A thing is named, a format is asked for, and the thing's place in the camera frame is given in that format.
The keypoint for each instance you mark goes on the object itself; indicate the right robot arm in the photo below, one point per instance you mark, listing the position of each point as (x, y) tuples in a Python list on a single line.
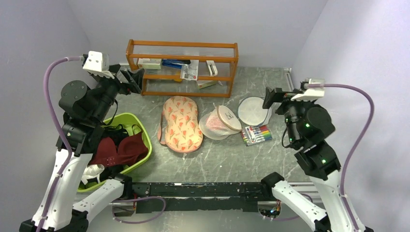
[(307, 127)]

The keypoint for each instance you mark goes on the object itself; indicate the orange wooden shelf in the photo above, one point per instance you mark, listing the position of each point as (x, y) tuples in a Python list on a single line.
[(225, 56)]

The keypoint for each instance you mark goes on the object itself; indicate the white mesh laundry bag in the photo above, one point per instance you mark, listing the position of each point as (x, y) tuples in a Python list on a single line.
[(220, 123)]

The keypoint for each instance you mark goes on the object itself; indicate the white device on shelf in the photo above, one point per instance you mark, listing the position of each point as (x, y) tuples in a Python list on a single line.
[(213, 71)]

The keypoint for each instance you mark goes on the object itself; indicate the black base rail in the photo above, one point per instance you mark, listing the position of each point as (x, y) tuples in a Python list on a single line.
[(205, 196)]

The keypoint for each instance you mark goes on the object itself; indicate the paper leaflet on shelf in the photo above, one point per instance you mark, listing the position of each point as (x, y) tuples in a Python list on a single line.
[(190, 72)]

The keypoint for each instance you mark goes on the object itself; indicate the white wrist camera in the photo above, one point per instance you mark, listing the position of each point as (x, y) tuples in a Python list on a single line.
[(97, 63), (311, 90)]

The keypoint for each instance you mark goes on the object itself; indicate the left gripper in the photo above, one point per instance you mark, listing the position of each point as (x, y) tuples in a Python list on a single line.
[(136, 78)]

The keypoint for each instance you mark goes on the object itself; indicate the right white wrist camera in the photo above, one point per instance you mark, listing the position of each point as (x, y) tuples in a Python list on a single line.
[(311, 90)]

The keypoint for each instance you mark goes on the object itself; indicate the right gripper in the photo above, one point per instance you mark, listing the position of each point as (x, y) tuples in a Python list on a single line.
[(276, 94)]

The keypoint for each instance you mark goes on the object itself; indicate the floral pink laundry bag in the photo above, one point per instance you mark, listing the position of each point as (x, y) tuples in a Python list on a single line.
[(181, 133)]

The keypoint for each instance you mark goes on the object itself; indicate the blue item on shelf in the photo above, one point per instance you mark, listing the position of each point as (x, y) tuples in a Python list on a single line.
[(175, 63)]

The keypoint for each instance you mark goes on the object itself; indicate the dark red bra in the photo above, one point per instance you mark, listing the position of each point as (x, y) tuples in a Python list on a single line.
[(129, 151)]

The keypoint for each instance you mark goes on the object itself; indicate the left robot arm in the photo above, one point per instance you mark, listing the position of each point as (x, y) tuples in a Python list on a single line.
[(79, 137)]

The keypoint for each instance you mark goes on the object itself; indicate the pack of coloured markers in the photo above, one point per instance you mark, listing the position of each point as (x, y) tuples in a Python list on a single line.
[(252, 135)]

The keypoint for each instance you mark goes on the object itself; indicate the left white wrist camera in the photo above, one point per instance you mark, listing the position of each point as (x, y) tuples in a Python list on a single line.
[(97, 63)]

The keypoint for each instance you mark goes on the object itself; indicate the box on lower shelf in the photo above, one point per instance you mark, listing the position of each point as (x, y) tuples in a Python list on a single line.
[(205, 83)]

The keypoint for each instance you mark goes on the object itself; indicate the flat round mesh bag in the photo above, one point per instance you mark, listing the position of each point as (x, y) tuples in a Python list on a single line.
[(251, 112)]

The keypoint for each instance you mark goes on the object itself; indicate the white box on shelf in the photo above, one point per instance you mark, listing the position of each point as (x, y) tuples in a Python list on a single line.
[(150, 63)]

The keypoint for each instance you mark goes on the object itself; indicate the white cloth in basket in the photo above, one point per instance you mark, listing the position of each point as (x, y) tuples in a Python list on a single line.
[(92, 174)]

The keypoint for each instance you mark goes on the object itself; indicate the black bra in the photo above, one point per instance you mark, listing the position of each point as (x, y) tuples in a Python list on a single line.
[(115, 133)]

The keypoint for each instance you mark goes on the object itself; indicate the green plastic basket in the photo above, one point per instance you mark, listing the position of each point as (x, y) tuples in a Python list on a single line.
[(133, 126)]

